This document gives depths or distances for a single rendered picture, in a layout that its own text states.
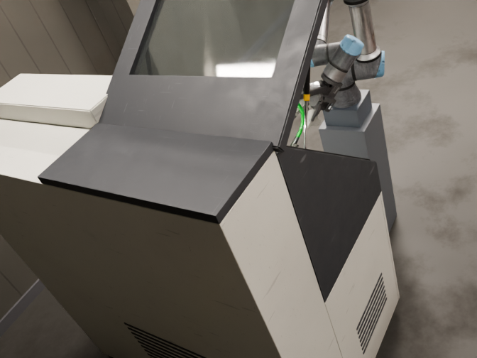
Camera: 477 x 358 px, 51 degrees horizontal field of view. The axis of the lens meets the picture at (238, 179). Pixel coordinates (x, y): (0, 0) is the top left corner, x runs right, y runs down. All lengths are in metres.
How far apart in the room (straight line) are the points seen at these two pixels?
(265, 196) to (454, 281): 1.67
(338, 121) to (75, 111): 1.28
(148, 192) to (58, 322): 2.26
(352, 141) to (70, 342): 2.03
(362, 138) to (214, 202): 1.41
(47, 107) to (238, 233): 0.99
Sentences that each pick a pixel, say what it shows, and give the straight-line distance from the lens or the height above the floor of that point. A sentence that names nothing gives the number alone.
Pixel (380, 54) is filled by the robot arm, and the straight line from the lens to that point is 2.37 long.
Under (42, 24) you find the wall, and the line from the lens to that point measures 3.61.
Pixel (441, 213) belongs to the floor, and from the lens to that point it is 3.13.
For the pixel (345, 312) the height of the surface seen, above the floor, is 0.60.
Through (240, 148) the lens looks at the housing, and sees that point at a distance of 1.31.
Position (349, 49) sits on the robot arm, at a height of 1.44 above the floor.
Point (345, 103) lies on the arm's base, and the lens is 2.45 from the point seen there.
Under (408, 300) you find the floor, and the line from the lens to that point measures 2.74.
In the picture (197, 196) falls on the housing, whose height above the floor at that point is 1.50.
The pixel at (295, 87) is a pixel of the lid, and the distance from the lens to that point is 1.35.
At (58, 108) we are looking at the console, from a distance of 1.89.
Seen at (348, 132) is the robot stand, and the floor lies 0.79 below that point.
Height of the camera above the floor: 2.22
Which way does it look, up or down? 37 degrees down
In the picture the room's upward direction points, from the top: 22 degrees counter-clockwise
